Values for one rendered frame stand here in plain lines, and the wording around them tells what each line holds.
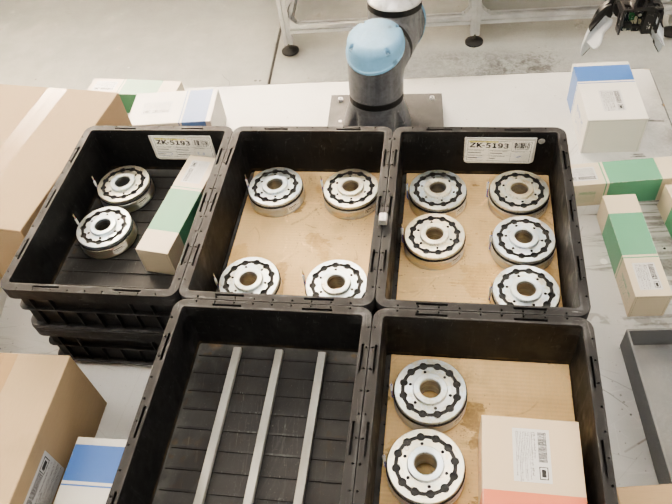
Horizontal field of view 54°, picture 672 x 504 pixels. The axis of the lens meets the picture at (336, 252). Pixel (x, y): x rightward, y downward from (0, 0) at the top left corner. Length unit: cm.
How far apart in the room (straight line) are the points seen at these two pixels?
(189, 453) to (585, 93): 109
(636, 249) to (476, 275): 32
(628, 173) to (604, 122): 13
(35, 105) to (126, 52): 192
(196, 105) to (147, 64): 174
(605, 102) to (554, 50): 160
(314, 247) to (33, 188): 54
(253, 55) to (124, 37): 72
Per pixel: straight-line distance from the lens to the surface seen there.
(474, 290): 110
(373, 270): 99
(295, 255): 116
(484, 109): 163
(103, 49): 355
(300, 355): 104
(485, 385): 101
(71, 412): 115
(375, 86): 138
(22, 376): 114
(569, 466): 89
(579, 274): 103
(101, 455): 110
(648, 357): 123
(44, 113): 154
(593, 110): 151
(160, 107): 163
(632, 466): 114
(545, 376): 103
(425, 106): 158
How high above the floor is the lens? 171
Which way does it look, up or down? 50 degrees down
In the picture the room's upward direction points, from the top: 9 degrees counter-clockwise
